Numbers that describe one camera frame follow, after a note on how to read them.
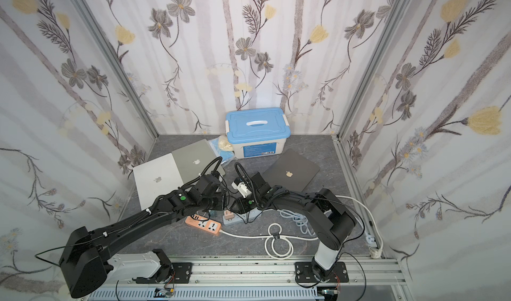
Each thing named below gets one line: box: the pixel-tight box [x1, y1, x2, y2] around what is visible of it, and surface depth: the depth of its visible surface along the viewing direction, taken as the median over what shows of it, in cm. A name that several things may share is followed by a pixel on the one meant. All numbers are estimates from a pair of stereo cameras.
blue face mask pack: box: [208, 137, 235, 164], surface depth 113 cm
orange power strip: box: [184, 213, 222, 235], surface depth 85 cm
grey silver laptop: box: [171, 138, 226, 184], surface depth 113 cm
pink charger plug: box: [223, 209, 235, 222], surface depth 84 cm
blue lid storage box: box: [225, 107, 291, 160], surface depth 106 cm
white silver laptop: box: [133, 153, 185, 212], surface depth 103 cm
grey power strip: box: [222, 209, 263, 226], surface depth 87 cm
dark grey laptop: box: [261, 148, 321, 192], surface depth 110 cm
